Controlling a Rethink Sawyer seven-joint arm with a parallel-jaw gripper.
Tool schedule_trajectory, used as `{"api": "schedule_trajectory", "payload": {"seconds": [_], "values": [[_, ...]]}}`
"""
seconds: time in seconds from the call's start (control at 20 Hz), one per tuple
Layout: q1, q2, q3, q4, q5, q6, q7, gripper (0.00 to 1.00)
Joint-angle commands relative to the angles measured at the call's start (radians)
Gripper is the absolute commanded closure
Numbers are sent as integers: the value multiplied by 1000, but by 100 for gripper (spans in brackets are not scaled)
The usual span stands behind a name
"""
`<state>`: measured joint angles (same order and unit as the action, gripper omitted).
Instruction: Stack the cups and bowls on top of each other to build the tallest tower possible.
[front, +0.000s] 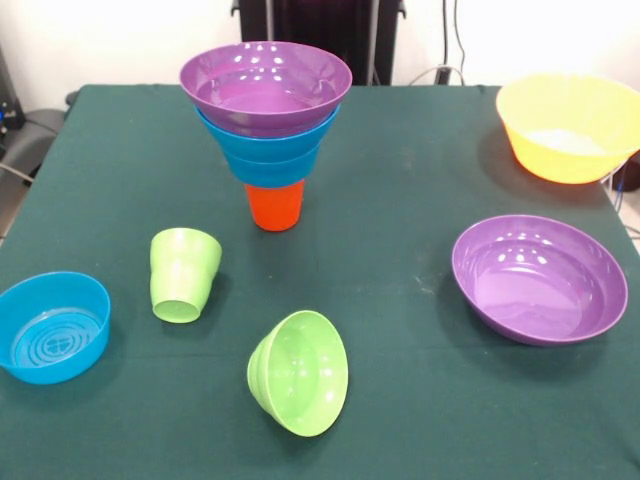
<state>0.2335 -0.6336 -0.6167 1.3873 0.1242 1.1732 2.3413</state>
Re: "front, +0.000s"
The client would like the orange cup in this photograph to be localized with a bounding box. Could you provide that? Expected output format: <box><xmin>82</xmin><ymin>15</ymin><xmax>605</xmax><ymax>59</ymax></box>
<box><xmin>244</xmin><ymin>178</ymin><xmax>306</xmax><ymax>232</ymax></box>

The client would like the blue bowl with ringed bottom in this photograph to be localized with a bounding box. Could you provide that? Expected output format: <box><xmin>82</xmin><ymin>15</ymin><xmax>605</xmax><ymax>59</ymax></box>
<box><xmin>224</xmin><ymin>147</ymin><xmax>318</xmax><ymax>189</ymax></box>
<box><xmin>0</xmin><ymin>271</ymin><xmax>112</xmax><ymax>386</ymax></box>

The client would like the deep smooth blue bowl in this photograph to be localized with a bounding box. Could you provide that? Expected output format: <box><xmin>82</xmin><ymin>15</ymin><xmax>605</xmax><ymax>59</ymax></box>
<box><xmin>194</xmin><ymin>105</ymin><xmax>341</xmax><ymax>165</ymax></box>

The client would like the small green bowl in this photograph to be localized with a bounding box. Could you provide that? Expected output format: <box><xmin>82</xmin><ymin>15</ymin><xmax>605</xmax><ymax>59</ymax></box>
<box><xmin>246</xmin><ymin>310</ymin><xmax>350</xmax><ymax>439</ymax></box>

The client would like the green cup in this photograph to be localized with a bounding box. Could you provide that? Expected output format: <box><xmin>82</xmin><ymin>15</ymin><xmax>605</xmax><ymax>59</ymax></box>
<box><xmin>149</xmin><ymin>227</ymin><xmax>224</xmax><ymax>325</ymax></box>

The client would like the purple bowl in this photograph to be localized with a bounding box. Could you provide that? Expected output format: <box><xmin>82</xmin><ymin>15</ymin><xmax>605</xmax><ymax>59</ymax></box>
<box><xmin>179</xmin><ymin>41</ymin><xmax>353</xmax><ymax>137</ymax></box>
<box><xmin>451</xmin><ymin>214</ymin><xmax>629</xmax><ymax>347</ymax></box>

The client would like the dark green tablecloth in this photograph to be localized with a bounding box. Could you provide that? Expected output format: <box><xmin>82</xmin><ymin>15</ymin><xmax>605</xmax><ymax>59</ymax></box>
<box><xmin>0</xmin><ymin>83</ymin><xmax>640</xmax><ymax>480</ymax></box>

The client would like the yellow-orange bowl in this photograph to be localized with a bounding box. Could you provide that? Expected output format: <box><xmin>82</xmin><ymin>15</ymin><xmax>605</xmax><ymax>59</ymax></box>
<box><xmin>495</xmin><ymin>73</ymin><xmax>640</xmax><ymax>185</ymax></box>

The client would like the black rounded seat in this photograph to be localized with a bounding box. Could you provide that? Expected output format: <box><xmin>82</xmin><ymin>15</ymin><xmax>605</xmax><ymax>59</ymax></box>
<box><xmin>7</xmin><ymin>106</ymin><xmax>67</xmax><ymax>174</ymax></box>

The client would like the black equipment rack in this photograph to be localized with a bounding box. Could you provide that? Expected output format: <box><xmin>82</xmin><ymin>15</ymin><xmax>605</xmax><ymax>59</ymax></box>
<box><xmin>0</xmin><ymin>47</ymin><xmax>25</xmax><ymax>151</ymax></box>

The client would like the black plug with grey cable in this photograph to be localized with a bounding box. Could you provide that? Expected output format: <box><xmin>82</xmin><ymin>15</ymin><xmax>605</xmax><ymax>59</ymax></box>
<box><xmin>409</xmin><ymin>63</ymin><xmax>464</xmax><ymax>86</ymax></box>

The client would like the light blue cable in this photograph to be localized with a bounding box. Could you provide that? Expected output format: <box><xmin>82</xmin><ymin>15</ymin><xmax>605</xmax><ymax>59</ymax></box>
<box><xmin>607</xmin><ymin>159</ymin><xmax>632</xmax><ymax>214</ymax></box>

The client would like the grey floor cable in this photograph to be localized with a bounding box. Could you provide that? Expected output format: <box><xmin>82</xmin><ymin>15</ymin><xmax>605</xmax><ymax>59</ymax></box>
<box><xmin>0</xmin><ymin>162</ymin><xmax>35</xmax><ymax>184</ymax></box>

